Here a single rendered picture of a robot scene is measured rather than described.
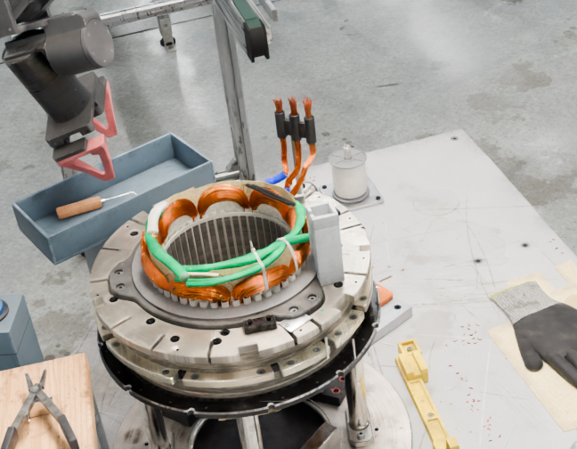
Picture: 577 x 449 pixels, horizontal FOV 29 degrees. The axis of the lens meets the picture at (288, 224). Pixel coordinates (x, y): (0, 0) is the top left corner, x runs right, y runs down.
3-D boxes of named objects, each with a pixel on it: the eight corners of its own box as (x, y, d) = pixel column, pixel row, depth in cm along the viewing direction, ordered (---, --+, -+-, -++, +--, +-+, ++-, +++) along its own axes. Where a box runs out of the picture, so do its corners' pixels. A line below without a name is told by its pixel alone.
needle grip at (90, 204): (101, 203, 151) (57, 216, 150) (98, 192, 150) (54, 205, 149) (103, 209, 150) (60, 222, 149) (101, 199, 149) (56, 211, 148)
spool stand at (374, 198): (385, 202, 187) (381, 152, 181) (334, 216, 185) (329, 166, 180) (366, 175, 194) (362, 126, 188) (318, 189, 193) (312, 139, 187)
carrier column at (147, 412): (172, 457, 143) (142, 335, 131) (152, 461, 142) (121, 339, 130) (170, 443, 145) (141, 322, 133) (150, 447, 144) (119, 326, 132)
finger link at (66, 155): (134, 143, 146) (96, 94, 139) (133, 182, 141) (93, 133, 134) (90, 161, 147) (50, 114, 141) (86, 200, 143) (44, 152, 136)
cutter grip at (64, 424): (80, 450, 107) (77, 438, 106) (72, 453, 107) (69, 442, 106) (68, 424, 110) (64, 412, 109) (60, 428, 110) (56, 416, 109)
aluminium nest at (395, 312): (412, 315, 163) (411, 303, 162) (369, 346, 159) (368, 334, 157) (354, 281, 171) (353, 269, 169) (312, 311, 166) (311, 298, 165)
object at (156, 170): (201, 288, 174) (171, 131, 157) (239, 321, 166) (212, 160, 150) (60, 363, 163) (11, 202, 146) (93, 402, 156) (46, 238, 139)
